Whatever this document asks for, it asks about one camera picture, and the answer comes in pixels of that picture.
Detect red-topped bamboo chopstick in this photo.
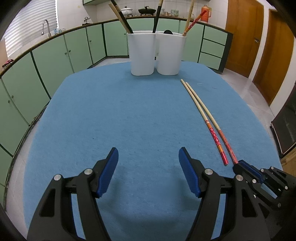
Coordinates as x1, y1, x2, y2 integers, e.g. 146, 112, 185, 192
182, 0, 195, 36

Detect black chopstick with label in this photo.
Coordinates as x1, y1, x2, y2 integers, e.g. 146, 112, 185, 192
152, 0, 164, 33

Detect green lower kitchen cabinets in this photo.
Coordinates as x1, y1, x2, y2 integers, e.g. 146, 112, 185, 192
1, 20, 233, 206

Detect chrome kitchen faucet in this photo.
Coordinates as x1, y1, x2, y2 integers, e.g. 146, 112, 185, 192
41, 19, 52, 38

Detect red-patterned bamboo chopstick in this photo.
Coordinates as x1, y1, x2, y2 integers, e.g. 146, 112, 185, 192
181, 79, 229, 166

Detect orange-ended bamboo chopstick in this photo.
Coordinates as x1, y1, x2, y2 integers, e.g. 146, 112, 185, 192
185, 82, 238, 164

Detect blue felt table mat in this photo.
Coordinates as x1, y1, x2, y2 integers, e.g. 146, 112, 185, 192
23, 62, 281, 240

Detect brown wooden door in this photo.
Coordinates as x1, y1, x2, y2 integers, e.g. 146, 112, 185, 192
225, 0, 264, 77
253, 10, 294, 105

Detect white utensil holder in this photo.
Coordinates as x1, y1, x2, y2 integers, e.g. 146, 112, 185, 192
127, 31, 186, 76

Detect black spoon in holder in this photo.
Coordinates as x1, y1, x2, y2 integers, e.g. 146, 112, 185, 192
164, 30, 173, 35

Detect orange thermos flask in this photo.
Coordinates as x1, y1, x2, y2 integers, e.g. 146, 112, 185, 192
201, 5, 212, 23

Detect red chopstick in holder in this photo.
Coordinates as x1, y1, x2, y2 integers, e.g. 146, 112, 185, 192
182, 10, 207, 36

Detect bamboo chopstick in holder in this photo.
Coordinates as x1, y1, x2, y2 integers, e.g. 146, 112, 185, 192
108, 3, 130, 34

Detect white window blind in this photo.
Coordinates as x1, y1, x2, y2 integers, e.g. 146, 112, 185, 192
3, 0, 58, 56

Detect black wok with lid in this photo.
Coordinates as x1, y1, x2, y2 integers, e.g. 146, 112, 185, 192
138, 6, 157, 16

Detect black chopstick in holder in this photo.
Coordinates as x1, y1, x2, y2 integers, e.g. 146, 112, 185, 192
111, 0, 133, 34

